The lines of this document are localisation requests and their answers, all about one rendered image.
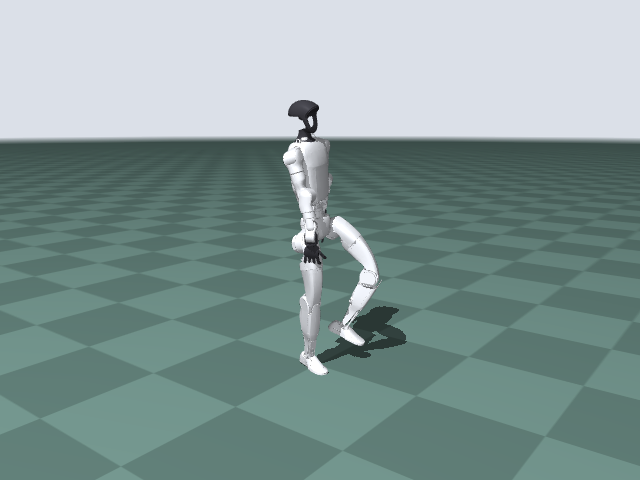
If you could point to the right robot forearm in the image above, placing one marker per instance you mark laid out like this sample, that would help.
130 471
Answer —
308 213

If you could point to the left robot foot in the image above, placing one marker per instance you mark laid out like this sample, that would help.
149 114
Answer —
349 335

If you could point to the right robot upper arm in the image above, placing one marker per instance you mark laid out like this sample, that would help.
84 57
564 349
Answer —
293 160

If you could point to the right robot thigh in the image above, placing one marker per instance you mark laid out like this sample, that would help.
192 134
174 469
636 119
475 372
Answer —
312 274

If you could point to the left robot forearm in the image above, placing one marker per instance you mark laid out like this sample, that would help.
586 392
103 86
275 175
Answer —
325 201

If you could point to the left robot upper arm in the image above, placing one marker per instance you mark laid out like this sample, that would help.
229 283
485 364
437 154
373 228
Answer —
327 142

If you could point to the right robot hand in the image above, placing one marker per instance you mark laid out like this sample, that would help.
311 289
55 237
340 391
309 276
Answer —
312 251

